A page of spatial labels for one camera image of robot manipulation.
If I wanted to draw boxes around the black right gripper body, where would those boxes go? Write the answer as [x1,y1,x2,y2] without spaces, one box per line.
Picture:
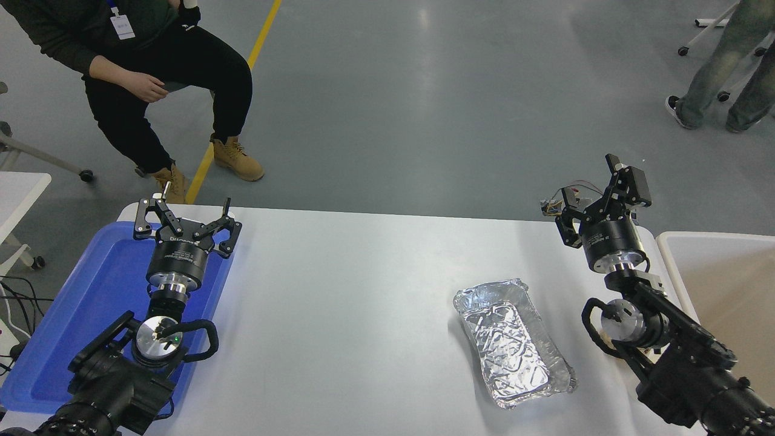
[578,218,647,272]

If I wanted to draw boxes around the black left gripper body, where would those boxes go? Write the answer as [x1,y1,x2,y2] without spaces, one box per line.
[147,225,215,288]

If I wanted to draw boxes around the seated person's right hand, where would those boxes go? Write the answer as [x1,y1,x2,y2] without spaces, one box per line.
[120,71,170,103]

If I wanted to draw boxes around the blue plastic tray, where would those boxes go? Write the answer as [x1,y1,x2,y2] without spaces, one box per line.
[0,221,237,415]

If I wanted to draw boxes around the seated person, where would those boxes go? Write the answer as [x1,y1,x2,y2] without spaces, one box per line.
[0,0,265,205]

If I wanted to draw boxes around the large pale bin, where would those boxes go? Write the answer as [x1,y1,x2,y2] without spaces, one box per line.
[656,231,775,408]

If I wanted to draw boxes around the grey chair base with caster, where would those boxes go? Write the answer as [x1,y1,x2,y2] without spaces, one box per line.
[0,82,95,183]

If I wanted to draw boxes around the crinkled foil tray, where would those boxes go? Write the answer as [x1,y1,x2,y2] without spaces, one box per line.
[453,279,579,410]

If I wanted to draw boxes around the standing person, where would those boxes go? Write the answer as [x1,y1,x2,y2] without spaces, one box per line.
[665,0,775,133]

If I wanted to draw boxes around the white rolling stand legs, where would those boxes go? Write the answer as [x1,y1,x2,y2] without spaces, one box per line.
[678,0,775,102]

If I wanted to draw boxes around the white ID badge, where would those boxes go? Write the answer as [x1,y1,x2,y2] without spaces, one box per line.
[110,13,136,41]

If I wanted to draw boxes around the wired circuit board bundle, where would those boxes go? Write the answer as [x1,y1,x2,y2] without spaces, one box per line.
[540,180,600,217]

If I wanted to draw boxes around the black floor cables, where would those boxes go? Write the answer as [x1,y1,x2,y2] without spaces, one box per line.
[0,276,55,376]

